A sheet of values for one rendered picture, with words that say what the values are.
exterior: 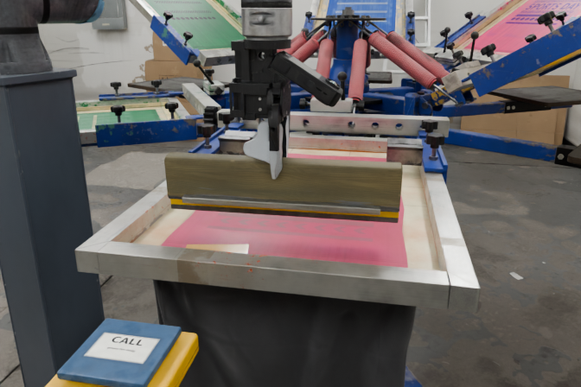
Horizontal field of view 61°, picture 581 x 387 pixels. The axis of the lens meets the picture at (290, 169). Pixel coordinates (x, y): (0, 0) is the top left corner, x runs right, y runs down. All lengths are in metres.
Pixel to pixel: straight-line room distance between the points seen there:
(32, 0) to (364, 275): 0.94
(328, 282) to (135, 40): 5.46
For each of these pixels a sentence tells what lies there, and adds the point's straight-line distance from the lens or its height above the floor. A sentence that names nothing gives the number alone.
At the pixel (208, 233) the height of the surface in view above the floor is 0.96.
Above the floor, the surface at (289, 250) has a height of 0.96.
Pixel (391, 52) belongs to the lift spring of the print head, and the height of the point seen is 1.19.
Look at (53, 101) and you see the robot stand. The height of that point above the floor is 1.13.
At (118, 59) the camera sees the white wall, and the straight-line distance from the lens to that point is 6.15.
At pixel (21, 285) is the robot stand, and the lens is 1.44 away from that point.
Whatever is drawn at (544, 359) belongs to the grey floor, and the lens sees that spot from 2.35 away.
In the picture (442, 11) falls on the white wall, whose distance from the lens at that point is 5.35.
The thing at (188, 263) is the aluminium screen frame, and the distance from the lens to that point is 0.74.
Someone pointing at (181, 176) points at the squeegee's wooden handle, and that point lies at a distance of 0.83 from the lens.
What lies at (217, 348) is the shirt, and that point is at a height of 0.76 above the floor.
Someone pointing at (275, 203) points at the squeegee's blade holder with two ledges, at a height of 1.04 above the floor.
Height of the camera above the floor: 1.33
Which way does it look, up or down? 18 degrees down
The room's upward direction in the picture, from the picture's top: straight up
